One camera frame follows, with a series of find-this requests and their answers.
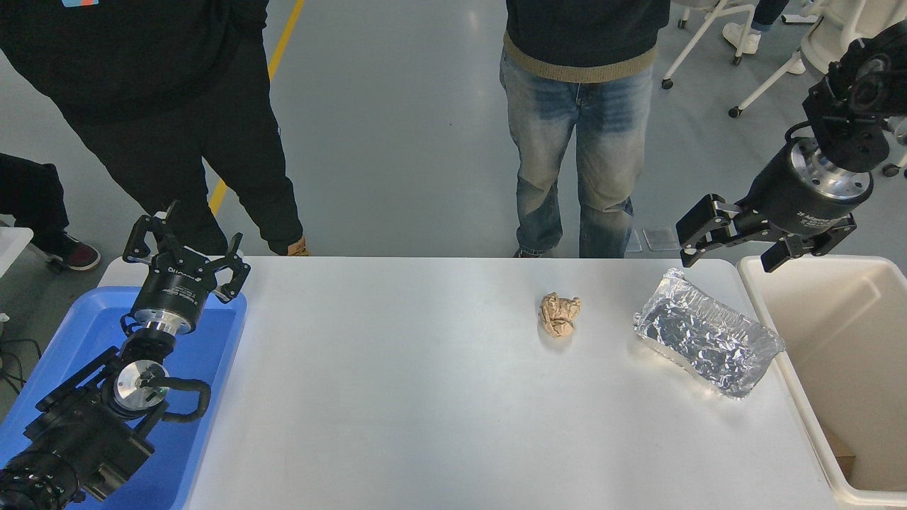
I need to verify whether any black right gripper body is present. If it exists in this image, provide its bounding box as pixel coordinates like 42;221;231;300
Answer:
740;145;857;238

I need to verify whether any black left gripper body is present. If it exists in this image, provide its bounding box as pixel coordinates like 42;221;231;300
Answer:
133;248;218;322

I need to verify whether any silver foil tray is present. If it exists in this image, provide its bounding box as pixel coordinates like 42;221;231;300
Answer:
633;267;786;400

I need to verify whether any blue plastic tray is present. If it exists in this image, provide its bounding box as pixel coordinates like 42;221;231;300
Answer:
0;285;248;510

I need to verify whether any large pale bin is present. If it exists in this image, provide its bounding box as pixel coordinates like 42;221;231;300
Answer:
737;255;907;507

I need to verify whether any person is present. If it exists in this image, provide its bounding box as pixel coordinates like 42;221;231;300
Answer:
500;0;670;259
0;152;101;272
0;0;312;257
723;0;807;75

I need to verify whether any small white side table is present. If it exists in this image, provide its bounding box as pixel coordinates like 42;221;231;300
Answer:
0;227;34;278

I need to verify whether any crumpled tan paper ball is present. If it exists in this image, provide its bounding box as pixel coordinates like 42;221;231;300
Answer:
539;292;582;338

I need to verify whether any black floor cable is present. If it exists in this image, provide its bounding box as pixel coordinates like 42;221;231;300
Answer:
0;339;42;394

